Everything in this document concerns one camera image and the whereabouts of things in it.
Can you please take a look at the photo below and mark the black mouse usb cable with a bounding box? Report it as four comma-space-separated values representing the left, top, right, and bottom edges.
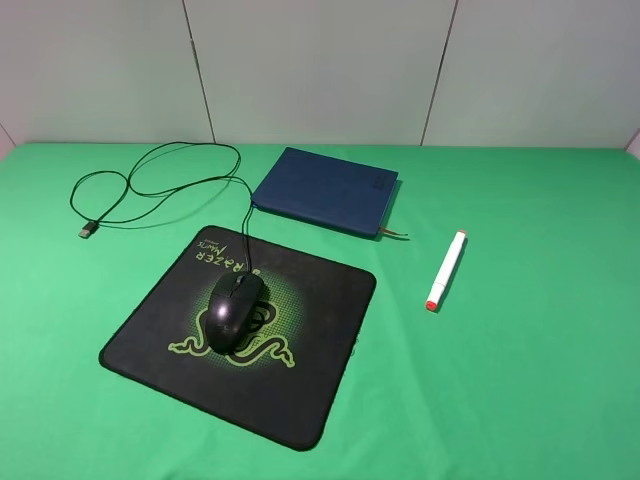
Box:
69, 141, 257, 275

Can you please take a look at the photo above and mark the black razer mouse pad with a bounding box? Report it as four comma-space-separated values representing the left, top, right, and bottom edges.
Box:
99, 226, 376, 451

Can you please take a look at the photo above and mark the black computer mouse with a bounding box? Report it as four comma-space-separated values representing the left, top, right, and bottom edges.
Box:
204, 271, 264, 355

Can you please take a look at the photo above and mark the blue notebook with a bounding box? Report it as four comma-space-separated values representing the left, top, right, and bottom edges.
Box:
252, 147, 408, 240

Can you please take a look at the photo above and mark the white marker pen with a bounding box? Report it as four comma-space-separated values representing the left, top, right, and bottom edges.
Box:
425, 230, 467, 312

